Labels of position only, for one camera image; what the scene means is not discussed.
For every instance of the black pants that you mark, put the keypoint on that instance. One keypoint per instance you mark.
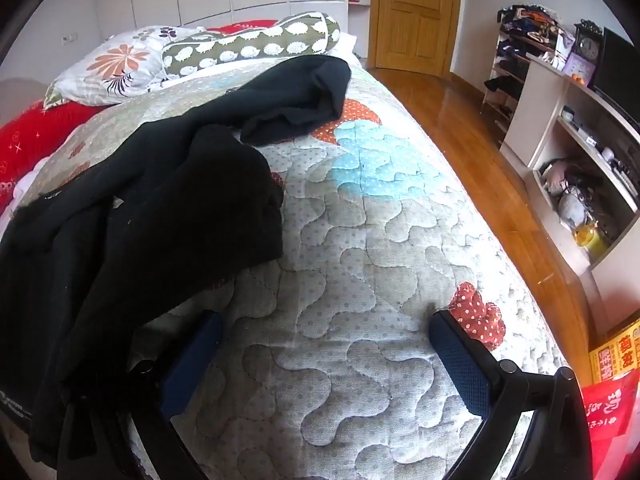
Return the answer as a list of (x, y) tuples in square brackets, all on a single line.
[(150, 200)]

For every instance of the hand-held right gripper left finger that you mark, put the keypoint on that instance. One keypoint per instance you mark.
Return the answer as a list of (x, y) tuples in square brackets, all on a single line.
[(192, 366)]

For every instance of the quilted heart print bedspread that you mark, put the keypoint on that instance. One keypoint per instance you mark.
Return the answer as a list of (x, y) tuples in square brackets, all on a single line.
[(375, 260)]

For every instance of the dark ornate table clock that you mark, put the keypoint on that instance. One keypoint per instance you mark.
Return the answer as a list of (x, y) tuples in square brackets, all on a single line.
[(589, 49)]

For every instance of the wooden door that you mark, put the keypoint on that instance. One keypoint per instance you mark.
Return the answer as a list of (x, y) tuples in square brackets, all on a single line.
[(415, 10)]

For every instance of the pile of clothes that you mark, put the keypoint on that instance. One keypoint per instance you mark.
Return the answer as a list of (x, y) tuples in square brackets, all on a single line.
[(530, 17)]

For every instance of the purple card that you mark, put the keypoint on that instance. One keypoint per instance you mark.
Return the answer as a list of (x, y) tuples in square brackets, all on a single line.
[(580, 66)]

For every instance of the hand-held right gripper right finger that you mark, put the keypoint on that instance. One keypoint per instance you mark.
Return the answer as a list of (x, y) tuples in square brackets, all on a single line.
[(462, 370)]

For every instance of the beige round headboard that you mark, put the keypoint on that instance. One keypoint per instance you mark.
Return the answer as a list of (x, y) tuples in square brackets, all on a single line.
[(20, 95)]

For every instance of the beige shelf unit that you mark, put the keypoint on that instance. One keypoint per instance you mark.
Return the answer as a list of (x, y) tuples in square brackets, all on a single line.
[(540, 105)]

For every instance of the grey white bag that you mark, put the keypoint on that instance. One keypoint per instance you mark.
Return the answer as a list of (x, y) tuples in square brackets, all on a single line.
[(571, 208)]

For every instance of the red printed bag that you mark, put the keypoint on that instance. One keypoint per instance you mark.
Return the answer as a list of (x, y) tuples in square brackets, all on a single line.
[(610, 410)]

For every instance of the red printed blanket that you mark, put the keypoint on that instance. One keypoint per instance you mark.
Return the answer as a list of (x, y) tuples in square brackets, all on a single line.
[(20, 145)]

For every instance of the black television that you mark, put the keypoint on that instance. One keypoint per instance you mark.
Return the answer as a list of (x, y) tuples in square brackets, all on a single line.
[(620, 70)]

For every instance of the yellow printed box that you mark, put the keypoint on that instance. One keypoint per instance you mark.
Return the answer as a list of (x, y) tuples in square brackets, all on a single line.
[(617, 355)]

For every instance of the yellow jar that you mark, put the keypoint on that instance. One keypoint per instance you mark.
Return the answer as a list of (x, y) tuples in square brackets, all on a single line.
[(592, 240)]

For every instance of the floral white pillow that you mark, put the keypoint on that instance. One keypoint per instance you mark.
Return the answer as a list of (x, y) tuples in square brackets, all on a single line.
[(110, 65)]

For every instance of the pink plush toy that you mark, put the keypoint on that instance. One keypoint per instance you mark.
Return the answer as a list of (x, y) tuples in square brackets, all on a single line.
[(555, 175)]

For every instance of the green bolster pillow white print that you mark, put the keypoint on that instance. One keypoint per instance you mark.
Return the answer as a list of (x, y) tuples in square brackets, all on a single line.
[(240, 45)]

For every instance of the shoe rack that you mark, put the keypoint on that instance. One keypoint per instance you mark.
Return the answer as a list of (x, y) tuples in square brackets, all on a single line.
[(505, 67)]

